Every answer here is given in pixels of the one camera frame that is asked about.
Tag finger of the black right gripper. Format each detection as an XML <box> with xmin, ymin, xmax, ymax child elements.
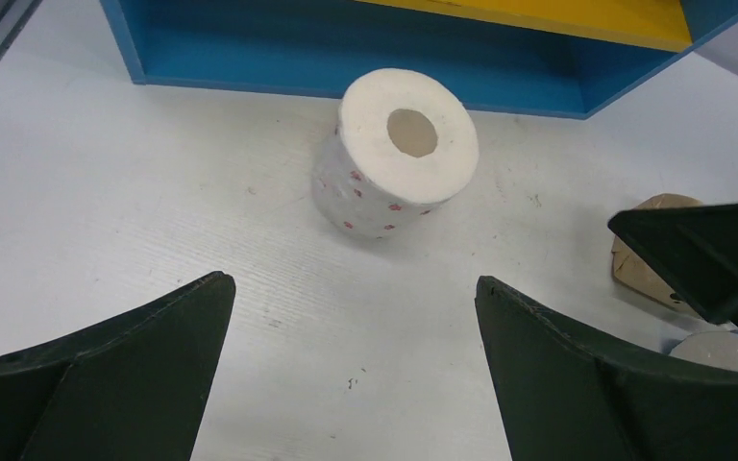
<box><xmin>607</xmin><ymin>204</ymin><xmax>738</xmax><ymax>328</ymax></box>

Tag blue wrapped paper roll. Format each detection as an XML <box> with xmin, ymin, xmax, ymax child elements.
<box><xmin>668</xmin><ymin>331</ymin><xmax>738</xmax><ymax>372</ymax></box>

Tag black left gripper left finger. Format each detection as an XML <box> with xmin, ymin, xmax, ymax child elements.
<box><xmin>0</xmin><ymin>272</ymin><xmax>235</xmax><ymax>460</ymax></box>

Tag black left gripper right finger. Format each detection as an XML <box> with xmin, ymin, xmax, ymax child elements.
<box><xmin>475</xmin><ymin>276</ymin><xmax>738</xmax><ymax>460</ymax></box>

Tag brown cartoon paper roll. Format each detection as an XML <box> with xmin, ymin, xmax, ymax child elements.
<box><xmin>610</xmin><ymin>193</ymin><xmax>707</xmax><ymax>318</ymax></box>

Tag blue pink yellow shelf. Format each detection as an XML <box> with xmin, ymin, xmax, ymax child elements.
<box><xmin>99</xmin><ymin>0</ymin><xmax>738</xmax><ymax>121</ymax></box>

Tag white floral paper roll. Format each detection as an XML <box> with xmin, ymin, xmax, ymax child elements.
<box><xmin>311</xmin><ymin>68</ymin><xmax>480</xmax><ymax>239</ymax></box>

